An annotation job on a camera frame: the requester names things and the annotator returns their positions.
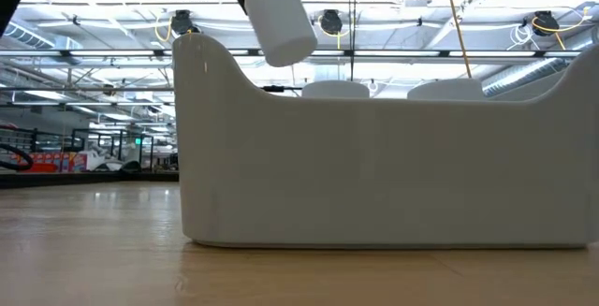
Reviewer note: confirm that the red printed cardboard box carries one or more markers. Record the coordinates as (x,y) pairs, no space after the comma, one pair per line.
(56,162)

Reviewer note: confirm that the thin black hanging pole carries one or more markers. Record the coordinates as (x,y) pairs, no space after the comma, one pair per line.
(352,39)

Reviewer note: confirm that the black metal rack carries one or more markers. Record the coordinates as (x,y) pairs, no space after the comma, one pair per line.
(117,149)

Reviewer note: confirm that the silver ribbed ventilation duct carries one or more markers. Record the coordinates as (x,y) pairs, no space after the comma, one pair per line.
(524,77)

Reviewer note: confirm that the white plastic basket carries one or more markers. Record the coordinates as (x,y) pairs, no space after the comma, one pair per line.
(384,175)

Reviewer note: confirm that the black horizontal frame bar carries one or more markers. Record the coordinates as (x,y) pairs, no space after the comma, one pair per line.
(281,89)

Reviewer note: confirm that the white items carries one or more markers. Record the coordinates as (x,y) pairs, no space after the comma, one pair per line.
(447,90)

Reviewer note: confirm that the white pill bottle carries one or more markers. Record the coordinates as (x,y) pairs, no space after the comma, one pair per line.
(281,20)

